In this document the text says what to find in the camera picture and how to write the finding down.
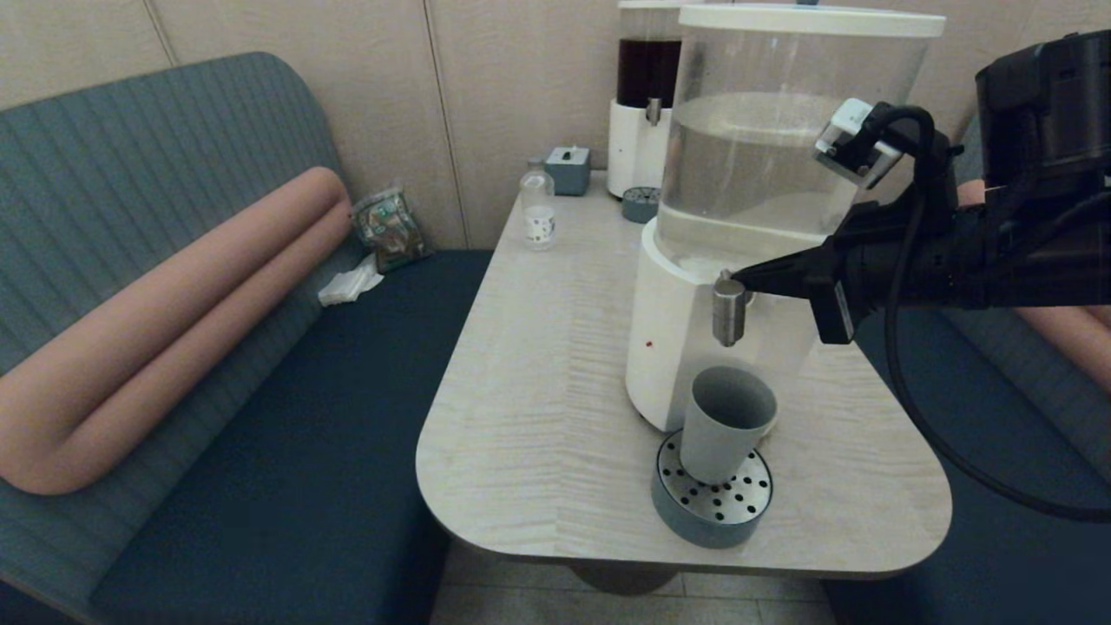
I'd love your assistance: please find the silver water dispenser tap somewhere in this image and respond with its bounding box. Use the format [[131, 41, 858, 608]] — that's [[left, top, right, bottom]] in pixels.
[[713, 269, 754, 348]]

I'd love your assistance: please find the grey plastic cup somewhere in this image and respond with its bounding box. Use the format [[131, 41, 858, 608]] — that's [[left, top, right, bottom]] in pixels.
[[680, 365, 778, 485]]

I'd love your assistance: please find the clear water dispenser white base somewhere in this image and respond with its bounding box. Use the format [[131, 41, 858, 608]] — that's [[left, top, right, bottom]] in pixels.
[[625, 22, 937, 432]]

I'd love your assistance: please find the round blue perforated drip tray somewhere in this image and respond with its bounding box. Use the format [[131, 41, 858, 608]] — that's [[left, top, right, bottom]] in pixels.
[[651, 430, 773, 549], [621, 186, 661, 223]]

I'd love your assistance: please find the dark drink dispenser white base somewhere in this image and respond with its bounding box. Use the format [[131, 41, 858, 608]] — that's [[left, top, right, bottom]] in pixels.
[[607, 5, 687, 199]]

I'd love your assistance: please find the grey-blue square tissue box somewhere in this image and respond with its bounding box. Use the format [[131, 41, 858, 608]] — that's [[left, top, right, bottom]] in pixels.
[[545, 145, 592, 195]]

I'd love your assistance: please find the white water dispenser lid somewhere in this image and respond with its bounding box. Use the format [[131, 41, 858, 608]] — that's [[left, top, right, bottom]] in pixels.
[[678, 3, 947, 38]]

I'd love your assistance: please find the small clear plastic bottle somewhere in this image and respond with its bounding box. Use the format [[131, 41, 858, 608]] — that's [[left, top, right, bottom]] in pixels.
[[520, 156, 556, 250]]

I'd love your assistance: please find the teal upholstered booth bench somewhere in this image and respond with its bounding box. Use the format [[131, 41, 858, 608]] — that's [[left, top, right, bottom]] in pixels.
[[0, 50, 496, 625], [820, 113, 1111, 625]]

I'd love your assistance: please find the clear bag of snacks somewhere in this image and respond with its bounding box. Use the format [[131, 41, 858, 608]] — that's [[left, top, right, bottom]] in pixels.
[[349, 184, 432, 273]]

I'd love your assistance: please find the crumpled white tissue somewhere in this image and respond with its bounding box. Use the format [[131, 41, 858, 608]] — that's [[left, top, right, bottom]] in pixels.
[[317, 253, 384, 306]]

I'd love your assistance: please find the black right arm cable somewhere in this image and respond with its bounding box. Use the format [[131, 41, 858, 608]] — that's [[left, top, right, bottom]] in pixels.
[[855, 102, 1111, 524]]

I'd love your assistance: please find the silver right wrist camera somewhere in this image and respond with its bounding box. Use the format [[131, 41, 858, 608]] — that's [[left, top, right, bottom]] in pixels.
[[813, 98, 904, 188]]

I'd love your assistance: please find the dark round table pedestal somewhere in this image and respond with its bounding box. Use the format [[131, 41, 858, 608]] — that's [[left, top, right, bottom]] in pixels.
[[569, 562, 685, 595]]

